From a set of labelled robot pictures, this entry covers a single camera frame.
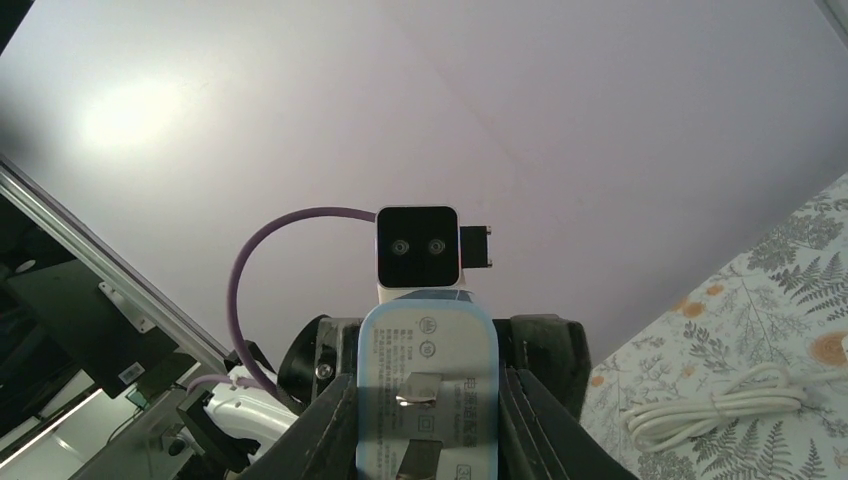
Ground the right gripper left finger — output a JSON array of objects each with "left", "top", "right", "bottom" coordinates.
[{"left": 240, "top": 374, "right": 358, "bottom": 480}]

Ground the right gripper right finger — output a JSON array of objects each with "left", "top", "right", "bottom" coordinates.
[{"left": 498, "top": 367, "right": 637, "bottom": 480}]

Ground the blue cube socket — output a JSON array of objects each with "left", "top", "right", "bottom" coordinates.
[{"left": 355, "top": 289, "right": 499, "bottom": 479}]

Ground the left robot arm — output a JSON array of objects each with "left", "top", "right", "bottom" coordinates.
[{"left": 177, "top": 340, "right": 315, "bottom": 473}]

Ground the floral table mat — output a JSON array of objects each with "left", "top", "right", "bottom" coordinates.
[{"left": 581, "top": 178, "right": 847, "bottom": 479}]

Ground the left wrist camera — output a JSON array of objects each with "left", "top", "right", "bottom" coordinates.
[{"left": 375, "top": 205, "right": 493, "bottom": 304}]

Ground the white strip cable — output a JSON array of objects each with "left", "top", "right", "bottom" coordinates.
[{"left": 621, "top": 360, "right": 848, "bottom": 454}]

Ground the aluminium frame post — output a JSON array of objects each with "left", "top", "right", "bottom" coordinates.
[{"left": 1, "top": 156, "right": 228, "bottom": 374}]

